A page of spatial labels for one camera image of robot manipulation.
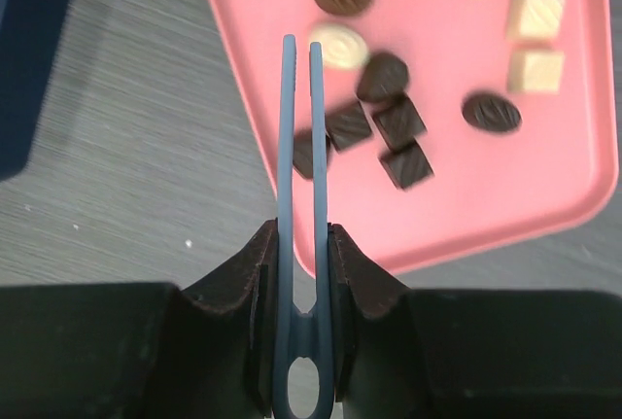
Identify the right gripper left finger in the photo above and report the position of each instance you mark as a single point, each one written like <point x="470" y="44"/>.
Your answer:
<point x="146" y="349"/>

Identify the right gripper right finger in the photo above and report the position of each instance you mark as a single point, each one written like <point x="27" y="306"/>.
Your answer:
<point x="468" y="353"/>

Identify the light blue plastic tongs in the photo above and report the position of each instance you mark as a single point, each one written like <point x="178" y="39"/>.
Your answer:
<point x="302" y="335"/>

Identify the dark square chocolate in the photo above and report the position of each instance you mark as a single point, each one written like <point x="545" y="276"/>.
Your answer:
<point x="406" y="166"/>

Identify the white oval chocolate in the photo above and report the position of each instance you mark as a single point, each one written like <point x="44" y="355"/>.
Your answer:
<point x="342" y="47"/>

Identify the dark blue chocolate box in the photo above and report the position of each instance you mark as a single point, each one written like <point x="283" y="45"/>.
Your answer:
<point x="30" y="33"/>

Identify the pink plastic tray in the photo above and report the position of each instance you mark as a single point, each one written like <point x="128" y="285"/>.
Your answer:
<point x="558" y="170"/>

